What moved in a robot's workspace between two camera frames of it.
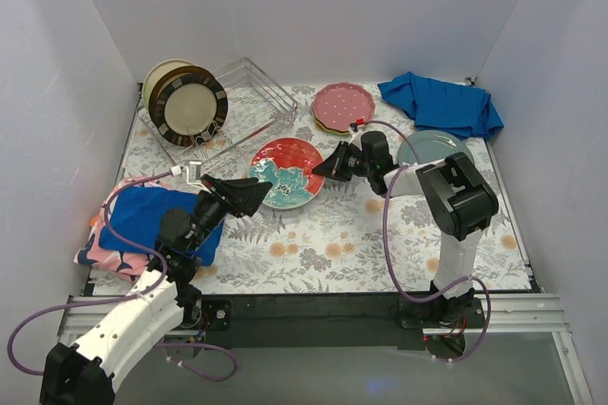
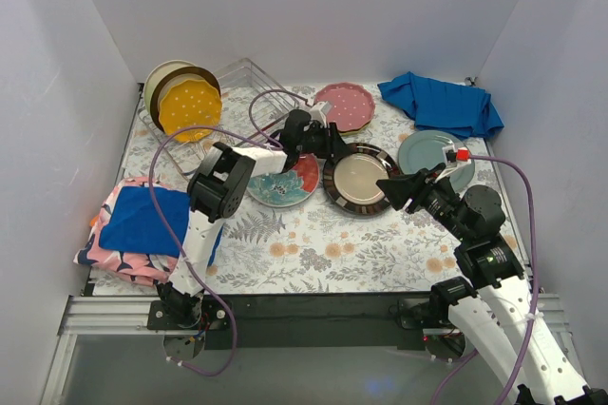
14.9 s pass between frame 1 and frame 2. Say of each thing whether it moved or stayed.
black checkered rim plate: moved
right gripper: moved
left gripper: moved
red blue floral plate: stayed
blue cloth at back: stayed
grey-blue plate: stayed
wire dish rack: stayed
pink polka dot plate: stayed
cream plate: stayed
